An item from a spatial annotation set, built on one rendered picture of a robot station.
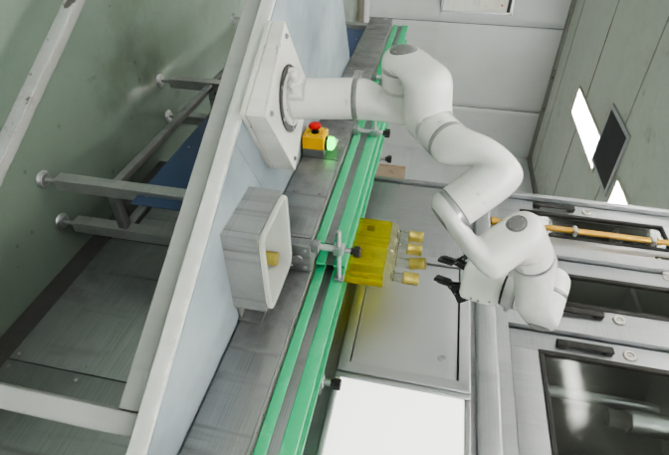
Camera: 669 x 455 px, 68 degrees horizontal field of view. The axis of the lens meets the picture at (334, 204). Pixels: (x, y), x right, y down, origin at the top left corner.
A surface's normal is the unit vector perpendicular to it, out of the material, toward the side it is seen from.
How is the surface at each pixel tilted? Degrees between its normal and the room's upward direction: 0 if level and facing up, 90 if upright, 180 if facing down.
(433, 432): 90
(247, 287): 90
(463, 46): 90
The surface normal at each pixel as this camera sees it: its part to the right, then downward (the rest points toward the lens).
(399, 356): 0.00, -0.79
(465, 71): -0.21, 0.60
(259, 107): -0.11, -0.37
